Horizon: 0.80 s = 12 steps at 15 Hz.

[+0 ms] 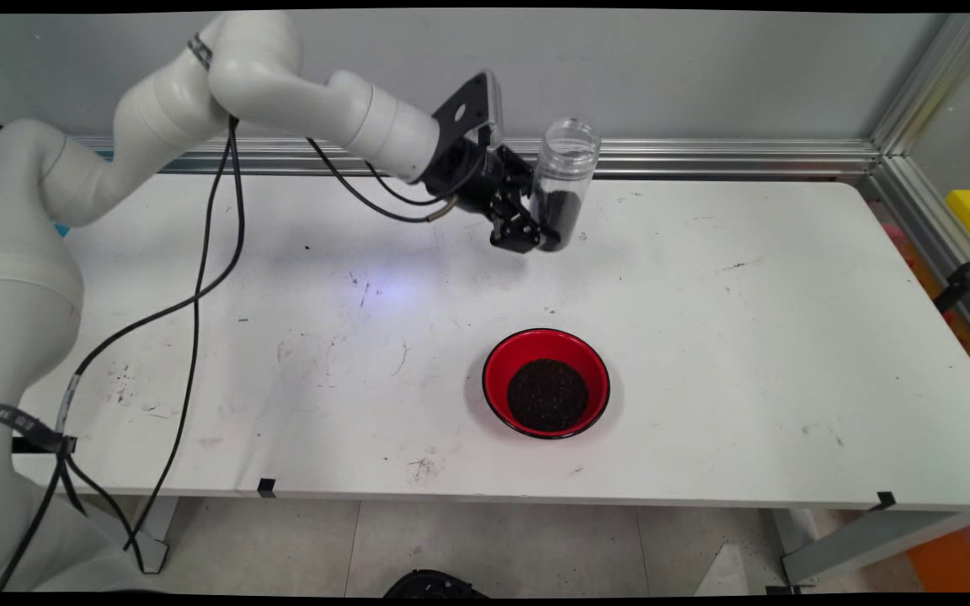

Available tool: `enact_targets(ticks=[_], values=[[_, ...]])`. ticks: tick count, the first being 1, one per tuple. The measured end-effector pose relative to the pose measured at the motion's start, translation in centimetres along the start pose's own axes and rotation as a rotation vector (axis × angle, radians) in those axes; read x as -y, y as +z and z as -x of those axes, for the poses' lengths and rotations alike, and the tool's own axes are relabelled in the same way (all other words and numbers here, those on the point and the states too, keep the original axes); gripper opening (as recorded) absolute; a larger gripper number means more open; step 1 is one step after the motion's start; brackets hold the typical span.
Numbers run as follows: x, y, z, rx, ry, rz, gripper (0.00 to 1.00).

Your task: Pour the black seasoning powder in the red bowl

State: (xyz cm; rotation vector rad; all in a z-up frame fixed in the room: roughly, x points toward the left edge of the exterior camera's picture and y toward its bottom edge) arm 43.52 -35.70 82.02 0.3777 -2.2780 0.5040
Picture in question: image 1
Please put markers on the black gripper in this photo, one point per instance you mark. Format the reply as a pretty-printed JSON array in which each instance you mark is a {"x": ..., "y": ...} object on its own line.
[{"x": 472, "y": 172}]

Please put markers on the black tape marker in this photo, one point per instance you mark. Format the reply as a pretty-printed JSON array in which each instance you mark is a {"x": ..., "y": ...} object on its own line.
[
  {"x": 266, "y": 487},
  {"x": 885, "y": 501}
]

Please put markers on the short aluminium frame rail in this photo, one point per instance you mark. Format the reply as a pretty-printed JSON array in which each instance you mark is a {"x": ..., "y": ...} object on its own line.
[{"x": 923, "y": 227}]

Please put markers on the black round floor object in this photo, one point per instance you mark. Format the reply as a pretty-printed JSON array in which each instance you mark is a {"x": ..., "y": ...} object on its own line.
[{"x": 430, "y": 585}]

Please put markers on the long aluminium frame rail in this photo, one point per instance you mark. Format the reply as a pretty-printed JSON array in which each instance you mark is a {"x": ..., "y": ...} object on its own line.
[{"x": 704, "y": 156}]

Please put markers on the grey table leg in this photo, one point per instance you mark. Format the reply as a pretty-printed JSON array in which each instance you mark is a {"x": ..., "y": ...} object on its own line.
[{"x": 864, "y": 539}]

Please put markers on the aluminium frame post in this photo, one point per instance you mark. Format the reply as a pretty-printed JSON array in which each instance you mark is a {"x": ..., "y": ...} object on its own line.
[{"x": 923, "y": 84}]

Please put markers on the blue object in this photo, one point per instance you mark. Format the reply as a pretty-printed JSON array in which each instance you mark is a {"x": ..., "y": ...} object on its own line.
[{"x": 61, "y": 230}]

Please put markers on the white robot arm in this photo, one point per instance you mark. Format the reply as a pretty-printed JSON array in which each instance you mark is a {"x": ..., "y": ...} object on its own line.
[{"x": 283, "y": 76}]

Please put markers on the orange floor object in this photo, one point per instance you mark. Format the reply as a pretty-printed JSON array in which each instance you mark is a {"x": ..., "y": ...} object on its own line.
[{"x": 956, "y": 560}]

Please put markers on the black clamp stand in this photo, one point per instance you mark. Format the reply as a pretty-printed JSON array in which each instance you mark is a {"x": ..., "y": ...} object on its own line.
[{"x": 965, "y": 278}]

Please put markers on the white table leg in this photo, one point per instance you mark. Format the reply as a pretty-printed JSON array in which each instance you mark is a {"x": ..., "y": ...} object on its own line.
[{"x": 161, "y": 530}]

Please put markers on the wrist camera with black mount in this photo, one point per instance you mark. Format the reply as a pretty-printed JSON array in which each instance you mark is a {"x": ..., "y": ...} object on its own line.
[{"x": 464, "y": 105}]

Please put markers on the red bowl with black rim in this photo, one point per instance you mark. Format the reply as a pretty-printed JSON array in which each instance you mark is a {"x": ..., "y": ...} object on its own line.
[{"x": 502, "y": 370}]

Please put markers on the clear plastic jar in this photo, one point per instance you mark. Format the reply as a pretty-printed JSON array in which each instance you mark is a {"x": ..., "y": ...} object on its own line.
[{"x": 567, "y": 156}]

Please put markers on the black granules heap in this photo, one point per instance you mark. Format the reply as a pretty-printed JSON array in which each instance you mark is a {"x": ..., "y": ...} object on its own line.
[
  {"x": 561, "y": 215},
  {"x": 547, "y": 394}
]

